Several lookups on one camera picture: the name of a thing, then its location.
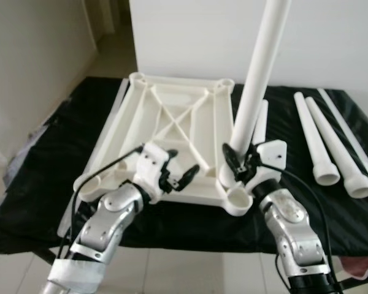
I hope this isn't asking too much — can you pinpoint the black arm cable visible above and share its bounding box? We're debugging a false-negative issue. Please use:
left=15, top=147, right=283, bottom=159
left=261, top=160, right=345, bottom=294
left=60, top=145, right=145, bottom=258

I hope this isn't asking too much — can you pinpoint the white plastic table top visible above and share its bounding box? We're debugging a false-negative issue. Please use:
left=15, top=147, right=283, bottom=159
left=74, top=72, right=264, bottom=216

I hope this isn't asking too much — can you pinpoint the black table cloth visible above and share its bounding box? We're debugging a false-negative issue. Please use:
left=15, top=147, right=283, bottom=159
left=0, top=77, right=368, bottom=255

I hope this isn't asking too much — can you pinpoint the black metal stand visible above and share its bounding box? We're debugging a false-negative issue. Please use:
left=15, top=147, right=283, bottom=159
left=340, top=269, right=368, bottom=288

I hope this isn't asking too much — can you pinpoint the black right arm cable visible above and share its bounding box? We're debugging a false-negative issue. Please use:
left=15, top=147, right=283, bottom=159
left=261, top=160, right=345, bottom=294

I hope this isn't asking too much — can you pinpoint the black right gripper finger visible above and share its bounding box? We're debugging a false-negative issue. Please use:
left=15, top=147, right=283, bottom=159
left=223, top=143, right=241, bottom=178

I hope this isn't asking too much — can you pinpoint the pink fabric item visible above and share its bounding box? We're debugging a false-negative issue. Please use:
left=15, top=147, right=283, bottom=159
left=343, top=257, right=368, bottom=276

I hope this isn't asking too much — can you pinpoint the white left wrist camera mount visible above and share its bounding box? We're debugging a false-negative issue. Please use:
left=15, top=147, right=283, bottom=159
left=132, top=144, right=171, bottom=197

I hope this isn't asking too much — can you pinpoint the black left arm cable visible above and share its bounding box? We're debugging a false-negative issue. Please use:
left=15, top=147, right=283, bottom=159
left=60, top=145, right=145, bottom=258

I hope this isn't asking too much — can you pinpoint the white plastic table leg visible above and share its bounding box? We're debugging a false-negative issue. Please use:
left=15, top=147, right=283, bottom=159
left=218, top=0, right=293, bottom=187
left=293, top=92, right=342, bottom=186
left=304, top=97, right=368, bottom=199
left=251, top=100, right=269, bottom=145

